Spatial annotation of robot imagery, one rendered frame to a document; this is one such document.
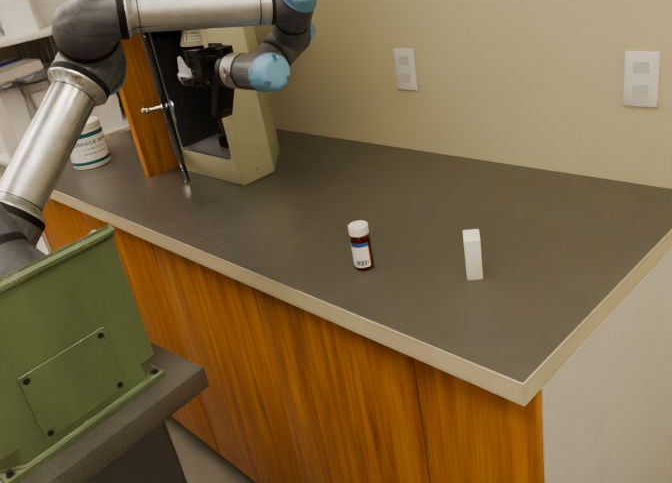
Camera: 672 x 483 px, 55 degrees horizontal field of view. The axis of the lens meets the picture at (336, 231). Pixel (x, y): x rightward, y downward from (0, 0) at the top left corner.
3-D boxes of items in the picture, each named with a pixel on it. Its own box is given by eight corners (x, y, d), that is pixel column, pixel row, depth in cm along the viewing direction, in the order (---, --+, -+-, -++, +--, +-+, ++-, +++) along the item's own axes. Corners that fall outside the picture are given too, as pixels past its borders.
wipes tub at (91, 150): (101, 154, 231) (88, 114, 224) (118, 159, 222) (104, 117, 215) (67, 167, 223) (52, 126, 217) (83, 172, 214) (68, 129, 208)
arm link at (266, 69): (300, 73, 132) (276, 101, 129) (266, 71, 139) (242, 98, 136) (281, 42, 127) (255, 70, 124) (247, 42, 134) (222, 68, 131)
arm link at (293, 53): (324, 13, 130) (292, 48, 126) (315, 45, 141) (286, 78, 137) (292, -9, 131) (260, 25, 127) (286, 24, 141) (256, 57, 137)
